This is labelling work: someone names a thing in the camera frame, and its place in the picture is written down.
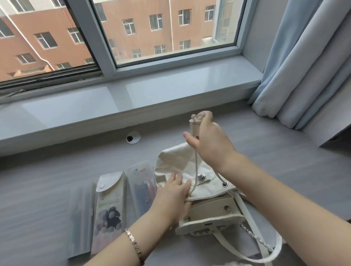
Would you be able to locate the person's left hand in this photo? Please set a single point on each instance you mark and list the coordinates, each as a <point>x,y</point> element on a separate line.
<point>170,200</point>

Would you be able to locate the person's right hand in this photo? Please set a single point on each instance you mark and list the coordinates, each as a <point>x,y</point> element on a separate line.
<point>213,144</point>

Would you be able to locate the clear sticker pencil box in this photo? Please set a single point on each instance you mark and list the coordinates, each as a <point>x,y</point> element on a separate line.
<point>141,184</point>

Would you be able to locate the white quilted backpack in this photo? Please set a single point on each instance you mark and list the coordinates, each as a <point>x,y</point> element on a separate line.
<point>212,213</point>

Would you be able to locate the cartoon sheep pencil pouch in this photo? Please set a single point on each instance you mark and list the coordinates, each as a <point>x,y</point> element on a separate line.
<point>108,197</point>

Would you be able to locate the small round tape roll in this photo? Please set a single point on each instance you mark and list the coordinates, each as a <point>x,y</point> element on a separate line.
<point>135,138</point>

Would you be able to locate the frosted plastic box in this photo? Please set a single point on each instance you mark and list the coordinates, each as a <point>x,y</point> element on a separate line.
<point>79,221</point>

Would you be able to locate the person's right forearm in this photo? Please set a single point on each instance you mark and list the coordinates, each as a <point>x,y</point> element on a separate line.
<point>296,213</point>

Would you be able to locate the person's left forearm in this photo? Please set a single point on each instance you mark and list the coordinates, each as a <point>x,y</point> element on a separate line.
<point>116,251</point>

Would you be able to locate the grey wooden desk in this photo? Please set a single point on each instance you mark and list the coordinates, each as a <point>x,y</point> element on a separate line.
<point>36,185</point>

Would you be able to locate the white window sill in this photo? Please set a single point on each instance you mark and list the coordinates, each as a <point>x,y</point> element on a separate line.
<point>105,102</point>

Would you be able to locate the pale blue curtain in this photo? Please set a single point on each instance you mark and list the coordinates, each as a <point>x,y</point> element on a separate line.
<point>305,61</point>

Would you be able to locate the grey side board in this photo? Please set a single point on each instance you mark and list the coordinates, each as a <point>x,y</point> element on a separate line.
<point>336,123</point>

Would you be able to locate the brick apartment building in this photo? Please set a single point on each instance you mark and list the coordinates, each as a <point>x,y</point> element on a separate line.
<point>136,12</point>

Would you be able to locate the white window frame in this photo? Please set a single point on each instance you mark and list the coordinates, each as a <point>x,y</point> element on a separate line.
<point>97,39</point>

